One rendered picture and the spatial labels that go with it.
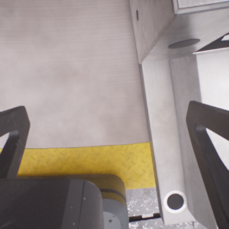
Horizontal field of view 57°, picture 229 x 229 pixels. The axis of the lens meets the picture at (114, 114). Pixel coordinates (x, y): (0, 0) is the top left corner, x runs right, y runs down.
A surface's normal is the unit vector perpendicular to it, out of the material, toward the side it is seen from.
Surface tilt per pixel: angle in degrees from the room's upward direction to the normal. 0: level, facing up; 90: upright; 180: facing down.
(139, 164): 0
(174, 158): 0
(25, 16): 0
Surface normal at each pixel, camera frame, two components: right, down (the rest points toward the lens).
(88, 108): 0.00, 0.07
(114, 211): 0.35, -0.50
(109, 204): 0.11, -0.62
